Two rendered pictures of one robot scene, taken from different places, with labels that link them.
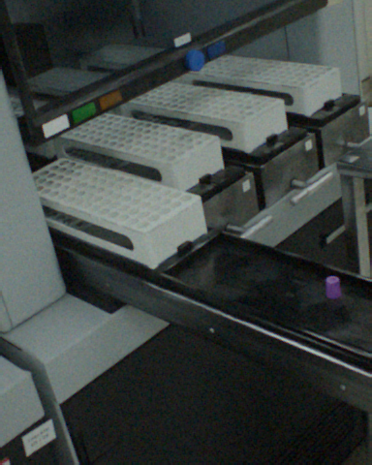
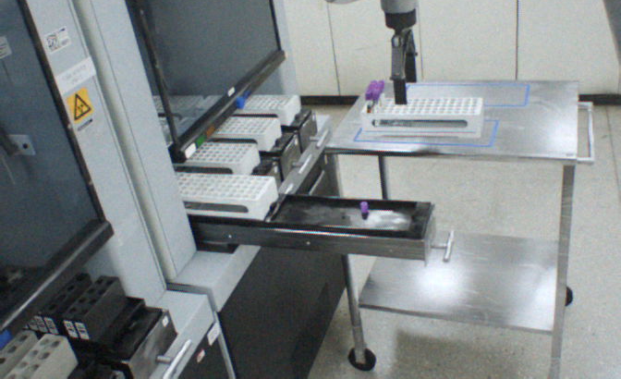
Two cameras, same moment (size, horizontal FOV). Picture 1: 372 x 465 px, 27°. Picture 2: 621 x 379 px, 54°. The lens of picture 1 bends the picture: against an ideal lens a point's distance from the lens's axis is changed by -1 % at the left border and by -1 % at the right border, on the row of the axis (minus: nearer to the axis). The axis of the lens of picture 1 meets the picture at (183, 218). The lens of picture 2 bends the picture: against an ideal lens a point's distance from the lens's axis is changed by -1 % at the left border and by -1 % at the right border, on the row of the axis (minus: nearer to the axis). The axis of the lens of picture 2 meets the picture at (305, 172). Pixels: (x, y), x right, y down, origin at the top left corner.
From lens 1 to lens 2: 0.57 m
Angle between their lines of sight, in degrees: 23
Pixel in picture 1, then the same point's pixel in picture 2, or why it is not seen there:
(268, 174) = (283, 161)
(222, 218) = not seen: hidden behind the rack
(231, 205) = not seen: hidden behind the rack
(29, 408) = (208, 316)
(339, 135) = (306, 133)
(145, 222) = (252, 195)
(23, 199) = (176, 196)
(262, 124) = (272, 133)
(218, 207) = not seen: hidden behind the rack
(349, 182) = (332, 157)
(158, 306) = (269, 239)
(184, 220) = (270, 190)
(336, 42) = (288, 79)
